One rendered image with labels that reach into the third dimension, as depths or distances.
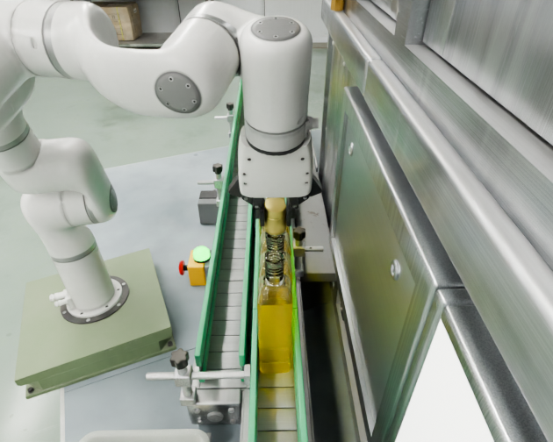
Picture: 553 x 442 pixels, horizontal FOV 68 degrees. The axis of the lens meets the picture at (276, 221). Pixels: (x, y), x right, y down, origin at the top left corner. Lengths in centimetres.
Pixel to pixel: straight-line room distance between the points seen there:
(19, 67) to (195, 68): 24
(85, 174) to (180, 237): 57
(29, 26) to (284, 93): 29
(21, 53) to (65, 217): 40
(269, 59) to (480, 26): 18
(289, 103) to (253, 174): 13
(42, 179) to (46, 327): 39
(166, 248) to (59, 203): 47
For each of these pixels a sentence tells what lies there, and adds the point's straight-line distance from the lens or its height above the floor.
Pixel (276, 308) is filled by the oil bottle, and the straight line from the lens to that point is 65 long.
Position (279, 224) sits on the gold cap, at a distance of 63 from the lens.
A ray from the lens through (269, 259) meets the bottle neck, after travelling 62.
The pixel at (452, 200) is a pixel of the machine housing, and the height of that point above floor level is 138.
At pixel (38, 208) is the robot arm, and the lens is 90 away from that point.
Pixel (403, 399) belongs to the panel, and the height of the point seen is 117.
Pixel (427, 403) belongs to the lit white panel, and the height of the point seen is 122.
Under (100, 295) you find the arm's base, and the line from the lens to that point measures 102.
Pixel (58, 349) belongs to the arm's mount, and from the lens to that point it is 101.
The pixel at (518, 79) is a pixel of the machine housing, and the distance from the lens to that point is 35.
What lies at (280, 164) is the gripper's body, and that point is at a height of 130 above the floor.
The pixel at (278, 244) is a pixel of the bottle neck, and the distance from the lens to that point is 65.
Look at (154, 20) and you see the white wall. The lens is 666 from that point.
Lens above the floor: 155
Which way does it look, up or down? 37 degrees down
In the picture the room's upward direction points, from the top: straight up
